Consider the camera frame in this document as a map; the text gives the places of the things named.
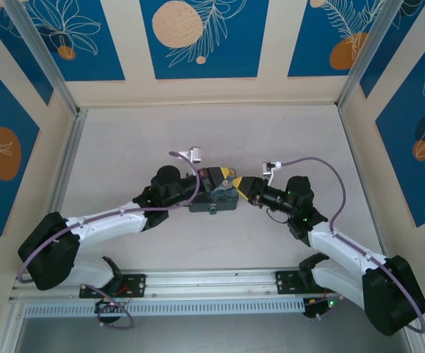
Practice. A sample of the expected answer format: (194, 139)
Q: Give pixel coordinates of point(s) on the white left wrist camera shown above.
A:
(196, 154)

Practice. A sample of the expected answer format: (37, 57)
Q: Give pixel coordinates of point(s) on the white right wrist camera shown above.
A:
(267, 168)

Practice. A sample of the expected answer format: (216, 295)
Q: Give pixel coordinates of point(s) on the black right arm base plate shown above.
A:
(289, 283)

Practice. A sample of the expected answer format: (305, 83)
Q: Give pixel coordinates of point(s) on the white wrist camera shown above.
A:
(267, 168)
(196, 154)

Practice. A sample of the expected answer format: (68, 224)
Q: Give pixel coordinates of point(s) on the aluminium table edge rail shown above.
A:
(359, 173)
(65, 165)

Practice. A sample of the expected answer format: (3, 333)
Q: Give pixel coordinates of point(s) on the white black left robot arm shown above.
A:
(106, 220)

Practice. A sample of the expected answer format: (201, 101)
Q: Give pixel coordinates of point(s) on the long aluminium base rail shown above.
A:
(212, 283)

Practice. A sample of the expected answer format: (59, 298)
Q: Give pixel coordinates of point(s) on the black left controller board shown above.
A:
(104, 305)

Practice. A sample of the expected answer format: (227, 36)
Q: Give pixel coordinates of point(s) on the black controller board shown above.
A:
(315, 309)
(104, 305)

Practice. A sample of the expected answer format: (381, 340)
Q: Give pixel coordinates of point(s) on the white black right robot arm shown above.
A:
(345, 246)

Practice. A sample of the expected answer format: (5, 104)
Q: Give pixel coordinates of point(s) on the aluminium frame post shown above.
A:
(363, 55)
(43, 59)

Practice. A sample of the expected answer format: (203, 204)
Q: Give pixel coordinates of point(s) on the black right controller board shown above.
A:
(315, 309)

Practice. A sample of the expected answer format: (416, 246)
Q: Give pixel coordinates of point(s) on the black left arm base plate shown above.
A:
(135, 285)

